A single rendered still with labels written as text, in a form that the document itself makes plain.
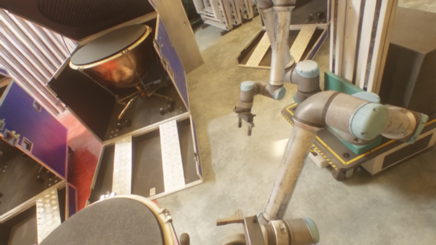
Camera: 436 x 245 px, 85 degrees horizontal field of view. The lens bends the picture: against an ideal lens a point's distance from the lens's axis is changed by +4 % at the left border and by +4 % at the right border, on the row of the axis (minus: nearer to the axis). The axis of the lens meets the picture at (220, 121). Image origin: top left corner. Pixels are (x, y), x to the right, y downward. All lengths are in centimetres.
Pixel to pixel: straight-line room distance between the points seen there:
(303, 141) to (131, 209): 77
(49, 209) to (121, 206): 159
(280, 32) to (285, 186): 85
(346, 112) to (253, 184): 125
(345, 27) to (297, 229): 114
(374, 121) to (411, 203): 114
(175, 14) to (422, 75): 274
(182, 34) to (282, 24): 226
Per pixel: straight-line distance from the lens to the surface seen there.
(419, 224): 185
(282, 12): 141
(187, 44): 355
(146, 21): 314
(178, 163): 221
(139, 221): 108
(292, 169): 93
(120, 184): 244
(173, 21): 342
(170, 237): 101
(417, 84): 162
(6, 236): 304
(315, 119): 85
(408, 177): 200
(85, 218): 128
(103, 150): 283
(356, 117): 79
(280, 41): 143
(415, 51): 152
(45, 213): 272
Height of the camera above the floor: 161
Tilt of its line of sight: 40 degrees down
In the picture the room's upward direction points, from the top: 22 degrees counter-clockwise
